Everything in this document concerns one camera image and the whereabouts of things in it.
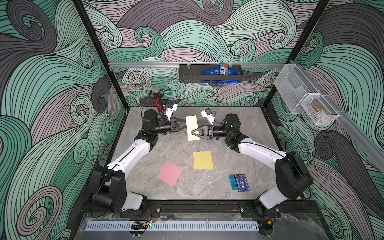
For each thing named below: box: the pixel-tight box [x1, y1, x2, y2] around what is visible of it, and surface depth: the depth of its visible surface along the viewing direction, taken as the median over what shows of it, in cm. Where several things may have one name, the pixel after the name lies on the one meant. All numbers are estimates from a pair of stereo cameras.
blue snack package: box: [202, 62, 240, 83], surface depth 94 cm
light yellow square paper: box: [185, 115, 200, 142], surface depth 70 cm
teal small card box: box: [229, 174, 238, 190], surface depth 84 cm
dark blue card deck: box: [234, 173, 250, 192], surface depth 82 cm
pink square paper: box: [156, 160, 183, 187], surface depth 89 cm
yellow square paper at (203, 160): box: [193, 151, 214, 170], surface depth 92 cm
